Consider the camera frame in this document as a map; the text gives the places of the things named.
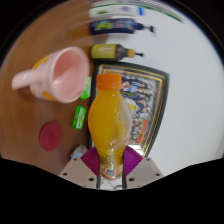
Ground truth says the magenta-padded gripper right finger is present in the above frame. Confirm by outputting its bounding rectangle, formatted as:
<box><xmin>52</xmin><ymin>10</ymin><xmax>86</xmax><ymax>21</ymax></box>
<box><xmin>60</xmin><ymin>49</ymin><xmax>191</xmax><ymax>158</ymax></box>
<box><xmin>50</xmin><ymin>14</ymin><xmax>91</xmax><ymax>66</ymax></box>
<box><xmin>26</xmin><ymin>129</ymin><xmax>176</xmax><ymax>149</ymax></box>
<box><xmin>121</xmin><ymin>146</ymin><xmax>164</xmax><ymax>190</ymax></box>

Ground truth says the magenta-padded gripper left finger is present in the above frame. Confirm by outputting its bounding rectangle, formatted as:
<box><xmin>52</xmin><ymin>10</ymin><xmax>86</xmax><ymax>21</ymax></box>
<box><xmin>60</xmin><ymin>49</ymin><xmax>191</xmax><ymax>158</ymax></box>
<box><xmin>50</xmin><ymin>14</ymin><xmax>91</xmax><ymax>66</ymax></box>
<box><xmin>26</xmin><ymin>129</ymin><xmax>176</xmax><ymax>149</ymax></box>
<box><xmin>58</xmin><ymin>146</ymin><xmax>102</xmax><ymax>190</ymax></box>

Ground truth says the orange-capped juice bottle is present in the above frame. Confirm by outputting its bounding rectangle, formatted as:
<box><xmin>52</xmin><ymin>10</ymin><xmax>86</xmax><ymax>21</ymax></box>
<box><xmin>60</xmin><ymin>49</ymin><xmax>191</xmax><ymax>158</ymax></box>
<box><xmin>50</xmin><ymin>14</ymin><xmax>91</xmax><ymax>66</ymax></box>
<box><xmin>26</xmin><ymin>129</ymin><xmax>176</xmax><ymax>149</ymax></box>
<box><xmin>87</xmin><ymin>73</ymin><xmax>133</xmax><ymax>181</ymax></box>

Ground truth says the blue and white tissue pack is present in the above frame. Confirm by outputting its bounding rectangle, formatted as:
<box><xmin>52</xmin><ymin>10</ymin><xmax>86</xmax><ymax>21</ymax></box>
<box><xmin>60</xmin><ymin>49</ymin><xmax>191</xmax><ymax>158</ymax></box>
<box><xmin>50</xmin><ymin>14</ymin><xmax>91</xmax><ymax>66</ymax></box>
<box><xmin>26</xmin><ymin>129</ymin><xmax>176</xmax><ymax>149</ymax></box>
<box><xmin>69</xmin><ymin>144</ymin><xmax>88</xmax><ymax>160</ymax></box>

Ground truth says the flat round red coaster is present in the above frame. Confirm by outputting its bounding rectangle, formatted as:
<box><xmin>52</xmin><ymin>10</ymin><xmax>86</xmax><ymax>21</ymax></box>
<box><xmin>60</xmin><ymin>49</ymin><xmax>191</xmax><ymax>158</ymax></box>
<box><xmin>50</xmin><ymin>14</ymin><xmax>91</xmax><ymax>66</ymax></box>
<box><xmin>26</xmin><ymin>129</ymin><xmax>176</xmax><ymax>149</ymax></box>
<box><xmin>38</xmin><ymin>120</ymin><xmax>63</xmax><ymax>152</ymax></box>

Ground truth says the small green packet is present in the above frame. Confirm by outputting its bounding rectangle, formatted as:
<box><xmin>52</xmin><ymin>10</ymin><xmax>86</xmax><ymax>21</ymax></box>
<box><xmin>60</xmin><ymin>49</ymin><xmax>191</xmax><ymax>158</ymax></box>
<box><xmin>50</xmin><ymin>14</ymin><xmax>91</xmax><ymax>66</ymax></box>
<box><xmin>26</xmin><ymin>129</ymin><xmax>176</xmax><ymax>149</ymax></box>
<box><xmin>79</xmin><ymin>76</ymin><xmax>92</xmax><ymax>101</ymax></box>
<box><xmin>71</xmin><ymin>105</ymin><xmax>87</xmax><ymax>130</ymax></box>

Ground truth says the framed group picture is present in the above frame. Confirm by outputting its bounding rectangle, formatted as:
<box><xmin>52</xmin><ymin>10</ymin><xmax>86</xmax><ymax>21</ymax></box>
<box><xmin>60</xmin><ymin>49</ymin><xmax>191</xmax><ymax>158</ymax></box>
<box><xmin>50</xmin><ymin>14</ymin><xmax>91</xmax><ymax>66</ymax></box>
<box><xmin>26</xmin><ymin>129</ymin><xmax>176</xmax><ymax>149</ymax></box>
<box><xmin>87</xmin><ymin>62</ymin><xmax>170</xmax><ymax>158</ymax></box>

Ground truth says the pink mug with orange dots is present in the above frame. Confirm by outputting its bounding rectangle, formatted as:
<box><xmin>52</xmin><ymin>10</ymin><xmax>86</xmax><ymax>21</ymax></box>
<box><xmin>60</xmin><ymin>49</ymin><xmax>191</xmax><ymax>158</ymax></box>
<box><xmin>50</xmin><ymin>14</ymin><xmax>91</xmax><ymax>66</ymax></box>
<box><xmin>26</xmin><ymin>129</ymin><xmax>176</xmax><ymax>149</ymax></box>
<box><xmin>11</xmin><ymin>46</ymin><xmax>91</xmax><ymax>104</ymax></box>

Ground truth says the brown pump bottle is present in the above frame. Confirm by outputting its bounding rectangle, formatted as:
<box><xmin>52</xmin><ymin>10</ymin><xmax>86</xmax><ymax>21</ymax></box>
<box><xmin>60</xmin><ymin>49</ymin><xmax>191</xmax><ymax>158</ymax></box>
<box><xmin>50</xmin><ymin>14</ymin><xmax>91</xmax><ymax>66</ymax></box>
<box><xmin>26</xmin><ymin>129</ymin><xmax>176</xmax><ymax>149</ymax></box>
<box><xmin>89</xmin><ymin>43</ymin><xmax>145</xmax><ymax>62</ymax></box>

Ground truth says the dark blue pump bottle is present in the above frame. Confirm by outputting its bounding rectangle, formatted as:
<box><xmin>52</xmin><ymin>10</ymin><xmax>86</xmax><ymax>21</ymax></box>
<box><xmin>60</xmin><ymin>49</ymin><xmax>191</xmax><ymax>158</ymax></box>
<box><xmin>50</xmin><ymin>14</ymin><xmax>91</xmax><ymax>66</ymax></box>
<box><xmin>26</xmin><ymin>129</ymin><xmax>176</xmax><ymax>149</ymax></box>
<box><xmin>88</xmin><ymin>17</ymin><xmax>157</xmax><ymax>36</ymax></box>

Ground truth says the white shampoo bottle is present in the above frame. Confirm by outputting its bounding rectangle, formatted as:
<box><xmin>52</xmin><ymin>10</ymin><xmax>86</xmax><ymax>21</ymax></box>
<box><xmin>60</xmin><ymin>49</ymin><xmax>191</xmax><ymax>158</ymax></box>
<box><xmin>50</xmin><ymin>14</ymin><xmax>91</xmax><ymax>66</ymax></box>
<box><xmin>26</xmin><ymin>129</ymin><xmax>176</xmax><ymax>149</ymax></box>
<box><xmin>88</xmin><ymin>5</ymin><xmax>144</xmax><ymax>19</ymax></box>

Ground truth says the tall white and green box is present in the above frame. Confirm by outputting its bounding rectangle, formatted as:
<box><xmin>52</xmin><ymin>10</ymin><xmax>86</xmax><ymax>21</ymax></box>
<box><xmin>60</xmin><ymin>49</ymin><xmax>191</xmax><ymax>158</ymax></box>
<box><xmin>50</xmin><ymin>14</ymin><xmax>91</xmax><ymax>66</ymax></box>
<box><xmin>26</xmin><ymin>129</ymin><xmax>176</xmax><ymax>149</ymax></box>
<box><xmin>91</xmin><ymin>0</ymin><xmax>184</xmax><ymax>24</ymax></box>

